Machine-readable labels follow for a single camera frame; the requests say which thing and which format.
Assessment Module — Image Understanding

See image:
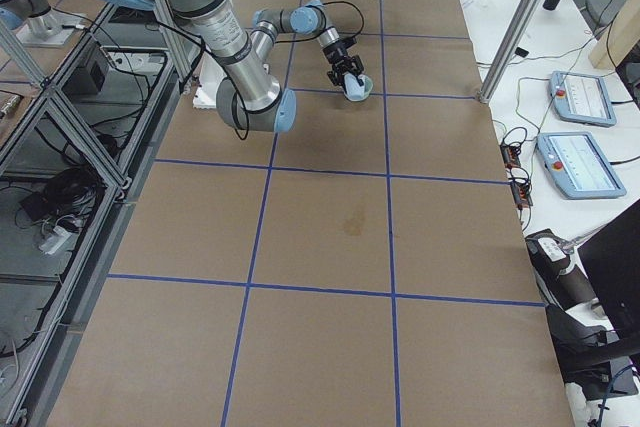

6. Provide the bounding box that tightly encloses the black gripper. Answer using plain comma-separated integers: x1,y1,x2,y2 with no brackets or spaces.
322,40,364,87

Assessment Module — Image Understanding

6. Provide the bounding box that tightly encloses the light blue plastic cup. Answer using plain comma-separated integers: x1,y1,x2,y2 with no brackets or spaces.
343,73,366,102

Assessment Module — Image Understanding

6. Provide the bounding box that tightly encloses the pale green ceramic bowl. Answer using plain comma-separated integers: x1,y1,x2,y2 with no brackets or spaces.
343,73,373,102

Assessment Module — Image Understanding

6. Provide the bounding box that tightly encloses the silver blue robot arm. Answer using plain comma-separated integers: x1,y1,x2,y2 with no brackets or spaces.
104,0,372,133

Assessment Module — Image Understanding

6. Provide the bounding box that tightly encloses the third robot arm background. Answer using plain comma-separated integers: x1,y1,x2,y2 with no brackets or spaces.
1,0,81,48

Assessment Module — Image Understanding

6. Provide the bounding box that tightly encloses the orange black electronics box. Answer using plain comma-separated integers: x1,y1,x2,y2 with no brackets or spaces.
500,142,533,211

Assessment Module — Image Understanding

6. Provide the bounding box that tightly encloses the far teach pendant tablet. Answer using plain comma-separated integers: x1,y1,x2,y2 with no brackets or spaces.
549,71,617,127

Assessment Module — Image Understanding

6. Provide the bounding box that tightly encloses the teach pendant tablet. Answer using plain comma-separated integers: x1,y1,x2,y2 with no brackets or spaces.
536,131,627,200
549,71,617,127

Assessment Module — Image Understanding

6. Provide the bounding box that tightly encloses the near teach pendant tablet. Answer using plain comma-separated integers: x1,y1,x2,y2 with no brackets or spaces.
536,131,627,200

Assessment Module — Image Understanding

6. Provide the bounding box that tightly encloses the black computer monitor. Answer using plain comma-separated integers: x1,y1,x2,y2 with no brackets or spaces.
578,201,639,336

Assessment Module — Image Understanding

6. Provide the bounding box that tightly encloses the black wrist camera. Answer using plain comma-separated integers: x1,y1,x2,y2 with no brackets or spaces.
341,36,357,49

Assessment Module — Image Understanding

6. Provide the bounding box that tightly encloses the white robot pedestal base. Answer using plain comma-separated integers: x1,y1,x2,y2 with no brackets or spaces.
192,54,271,111

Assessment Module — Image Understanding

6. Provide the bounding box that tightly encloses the aluminium frame post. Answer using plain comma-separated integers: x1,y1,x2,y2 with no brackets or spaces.
477,0,541,104

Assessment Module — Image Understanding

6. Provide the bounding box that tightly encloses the aluminium table frame rail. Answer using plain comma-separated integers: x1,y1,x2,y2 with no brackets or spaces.
1,1,196,426

